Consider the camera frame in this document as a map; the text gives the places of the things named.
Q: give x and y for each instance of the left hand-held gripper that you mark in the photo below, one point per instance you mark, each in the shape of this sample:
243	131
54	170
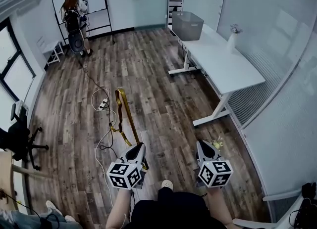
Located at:
125	173

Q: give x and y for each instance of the white bench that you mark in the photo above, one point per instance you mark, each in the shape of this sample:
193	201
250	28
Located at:
255	223

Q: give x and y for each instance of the grey plastic container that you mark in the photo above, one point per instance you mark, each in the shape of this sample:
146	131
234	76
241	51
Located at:
187	29

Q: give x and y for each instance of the white desk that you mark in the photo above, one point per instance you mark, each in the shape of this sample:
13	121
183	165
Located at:
220	62

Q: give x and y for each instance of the black office chair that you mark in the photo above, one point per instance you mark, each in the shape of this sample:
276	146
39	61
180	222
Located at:
18	134

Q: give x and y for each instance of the wooden chair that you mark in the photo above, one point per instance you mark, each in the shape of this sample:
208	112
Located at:
6	171

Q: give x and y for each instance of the person's black clothing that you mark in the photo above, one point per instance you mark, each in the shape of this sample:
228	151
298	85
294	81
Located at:
171	210

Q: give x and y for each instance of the white power strip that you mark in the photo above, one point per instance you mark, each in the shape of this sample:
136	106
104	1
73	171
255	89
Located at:
103	104

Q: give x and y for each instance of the small white side table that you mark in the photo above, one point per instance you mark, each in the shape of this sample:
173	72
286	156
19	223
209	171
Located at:
52	48

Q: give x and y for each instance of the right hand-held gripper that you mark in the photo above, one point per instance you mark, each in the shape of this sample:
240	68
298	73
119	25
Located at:
214	173

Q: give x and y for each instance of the black window frame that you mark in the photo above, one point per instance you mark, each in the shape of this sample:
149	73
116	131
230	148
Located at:
12	57

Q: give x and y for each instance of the person's white shoe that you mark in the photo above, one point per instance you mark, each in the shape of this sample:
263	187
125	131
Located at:
167	184

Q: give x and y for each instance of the person's right forearm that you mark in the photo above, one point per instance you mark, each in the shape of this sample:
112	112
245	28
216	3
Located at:
219	205

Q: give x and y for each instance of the yellow artificial flowers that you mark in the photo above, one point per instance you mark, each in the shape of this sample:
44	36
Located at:
218	144

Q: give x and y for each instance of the person's left forearm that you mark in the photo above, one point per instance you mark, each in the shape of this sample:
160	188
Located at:
119	210

